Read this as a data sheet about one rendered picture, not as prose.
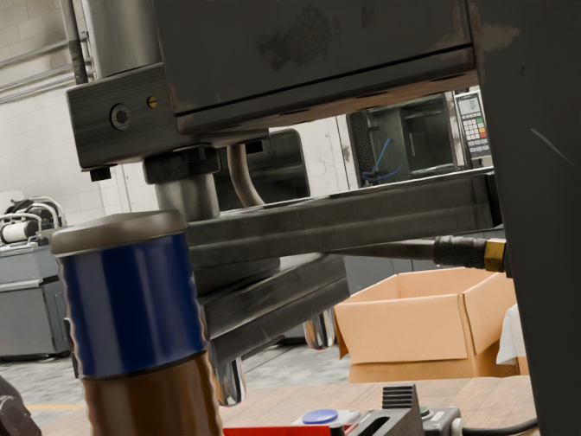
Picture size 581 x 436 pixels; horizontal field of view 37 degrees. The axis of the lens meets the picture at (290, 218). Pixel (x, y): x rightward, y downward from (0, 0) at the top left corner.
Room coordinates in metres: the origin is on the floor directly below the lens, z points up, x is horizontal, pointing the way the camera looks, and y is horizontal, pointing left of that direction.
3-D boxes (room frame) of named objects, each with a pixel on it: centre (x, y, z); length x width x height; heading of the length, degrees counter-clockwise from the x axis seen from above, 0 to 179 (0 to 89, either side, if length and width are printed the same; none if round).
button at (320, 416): (0.92, 0.01, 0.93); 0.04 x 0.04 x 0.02
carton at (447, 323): (3.07, -0.42, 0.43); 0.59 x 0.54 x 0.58; 147
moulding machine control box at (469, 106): (4.96, -1.17, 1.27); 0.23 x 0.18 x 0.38; 148
